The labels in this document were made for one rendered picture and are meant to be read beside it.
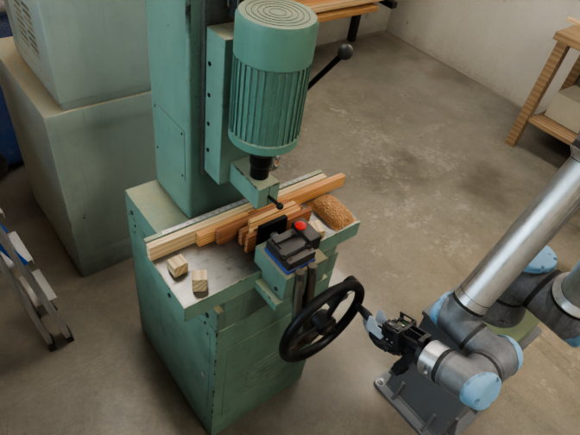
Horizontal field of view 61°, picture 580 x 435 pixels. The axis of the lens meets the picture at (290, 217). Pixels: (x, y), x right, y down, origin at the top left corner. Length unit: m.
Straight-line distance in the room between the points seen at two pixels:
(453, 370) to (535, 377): 1.41
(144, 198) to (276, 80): 0.74
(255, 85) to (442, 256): 1.97
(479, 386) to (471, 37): 3.90
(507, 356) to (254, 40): 0.90
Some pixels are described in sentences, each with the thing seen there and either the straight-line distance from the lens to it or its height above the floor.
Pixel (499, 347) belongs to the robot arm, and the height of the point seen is 0.95.
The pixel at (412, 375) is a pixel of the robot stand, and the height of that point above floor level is 0.20.
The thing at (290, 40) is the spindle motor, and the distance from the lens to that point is 1.02.
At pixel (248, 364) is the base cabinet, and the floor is 0.42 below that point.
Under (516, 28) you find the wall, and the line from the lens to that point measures 4.57.
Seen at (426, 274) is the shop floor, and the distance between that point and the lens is 2.71.
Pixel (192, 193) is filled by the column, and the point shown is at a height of 0.91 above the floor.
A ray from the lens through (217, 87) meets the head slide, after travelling 1.22.
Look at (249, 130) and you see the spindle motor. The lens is 1.14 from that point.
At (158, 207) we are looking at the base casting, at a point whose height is 0.80.
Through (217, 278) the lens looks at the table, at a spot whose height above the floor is 0.90.
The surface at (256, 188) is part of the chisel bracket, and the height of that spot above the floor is 1.07.
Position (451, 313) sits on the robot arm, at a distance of 1.30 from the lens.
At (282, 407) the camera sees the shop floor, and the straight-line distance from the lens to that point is 2.10.
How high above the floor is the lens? 1.89
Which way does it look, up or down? 43 degrees down
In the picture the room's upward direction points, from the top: 11 degrees clockwise
